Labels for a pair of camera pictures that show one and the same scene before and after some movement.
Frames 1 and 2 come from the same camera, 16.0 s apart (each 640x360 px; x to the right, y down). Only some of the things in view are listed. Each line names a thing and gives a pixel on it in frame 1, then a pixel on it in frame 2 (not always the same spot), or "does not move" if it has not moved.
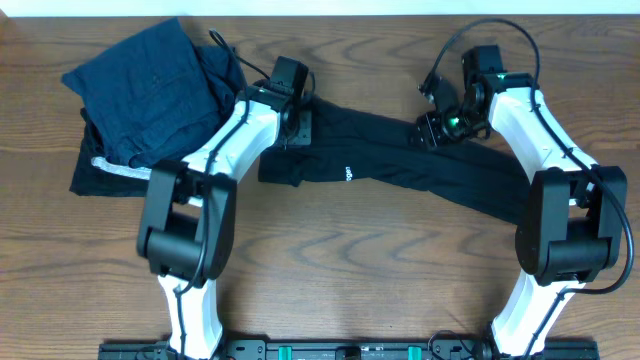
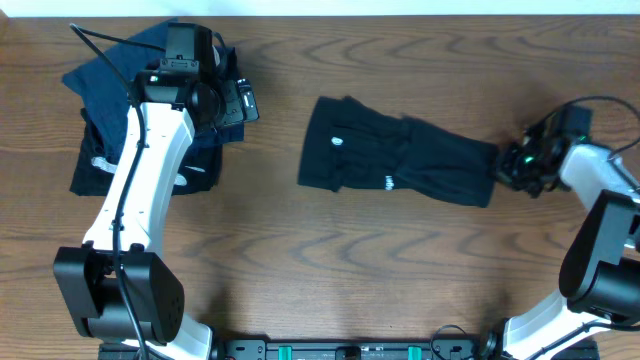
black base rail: [347, 350] does not move
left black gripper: [302, 129] to [236, 105]
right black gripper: [425, 130] to [513, 167]
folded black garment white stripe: [95, 174] does not move
